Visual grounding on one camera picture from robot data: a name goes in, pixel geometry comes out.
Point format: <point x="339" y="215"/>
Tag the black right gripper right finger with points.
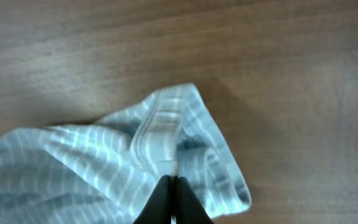
<point x="189" y="209"/>

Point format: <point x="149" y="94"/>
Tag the light blue striped shorts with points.
<point x="105" y="172"/>

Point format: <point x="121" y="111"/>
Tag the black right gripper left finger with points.
<point x="158" y="209"/>

